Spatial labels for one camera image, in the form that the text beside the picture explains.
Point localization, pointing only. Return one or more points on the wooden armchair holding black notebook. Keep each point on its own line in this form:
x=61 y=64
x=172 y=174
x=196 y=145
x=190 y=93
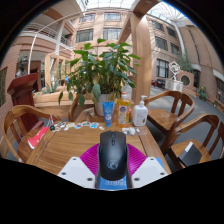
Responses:
x=200 y=121

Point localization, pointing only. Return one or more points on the blue squeeze tube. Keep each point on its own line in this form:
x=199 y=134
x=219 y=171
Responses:
x=108 y=115

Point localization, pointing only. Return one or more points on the blue cartoon-print mouse pad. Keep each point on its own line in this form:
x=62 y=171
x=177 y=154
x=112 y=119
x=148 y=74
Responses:
x=111 y=184

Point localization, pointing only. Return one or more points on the potted yellow flowers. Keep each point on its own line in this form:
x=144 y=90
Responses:
x=203 y=93

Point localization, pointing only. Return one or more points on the dark red wooden lectern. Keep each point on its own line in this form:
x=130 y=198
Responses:
x=23 y=96

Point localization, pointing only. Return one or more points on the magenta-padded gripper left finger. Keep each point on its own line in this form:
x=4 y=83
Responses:
x=76 y=170

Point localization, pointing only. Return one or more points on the white pump bottle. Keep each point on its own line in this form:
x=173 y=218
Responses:
x=140 y=116

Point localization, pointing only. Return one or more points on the wooden armchair behind plant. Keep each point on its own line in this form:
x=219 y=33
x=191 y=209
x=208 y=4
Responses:
x=74 y=110

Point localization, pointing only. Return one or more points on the black computer mouse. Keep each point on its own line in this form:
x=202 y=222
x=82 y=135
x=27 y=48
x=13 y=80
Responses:
x=113 y=156

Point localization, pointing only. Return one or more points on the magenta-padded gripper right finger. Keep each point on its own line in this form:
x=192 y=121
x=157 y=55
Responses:
x=148 y=170

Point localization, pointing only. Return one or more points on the yellow liquid bottle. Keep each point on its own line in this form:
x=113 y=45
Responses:
x=123 y=113

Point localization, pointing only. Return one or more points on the black notebook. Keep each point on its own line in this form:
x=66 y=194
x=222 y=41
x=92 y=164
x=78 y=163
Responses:
x=190 y=156

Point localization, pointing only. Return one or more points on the white sculpture on pedestal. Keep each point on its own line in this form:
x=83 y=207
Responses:
x=174 y=83

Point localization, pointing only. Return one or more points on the small white packet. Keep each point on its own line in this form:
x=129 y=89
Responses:
x=128 y=131

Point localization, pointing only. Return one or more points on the empty wooden armchair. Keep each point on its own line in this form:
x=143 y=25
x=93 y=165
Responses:
x=166 y=116

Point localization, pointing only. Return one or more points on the small black key fob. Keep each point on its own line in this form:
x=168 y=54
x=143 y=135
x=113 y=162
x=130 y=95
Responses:
x=52 y=127

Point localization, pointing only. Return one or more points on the red paper bag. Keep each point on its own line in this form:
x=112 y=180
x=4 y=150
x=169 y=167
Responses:
x=37 y=138

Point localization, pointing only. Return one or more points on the wooden armchair holding red bag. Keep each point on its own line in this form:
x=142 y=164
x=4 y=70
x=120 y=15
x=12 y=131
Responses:
x=11 y=123

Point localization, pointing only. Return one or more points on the dark bust statue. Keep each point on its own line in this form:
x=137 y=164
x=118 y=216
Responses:
x=22 y=66

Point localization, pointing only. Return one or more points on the green plant in white pot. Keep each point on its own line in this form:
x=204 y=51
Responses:
x=100 y=70

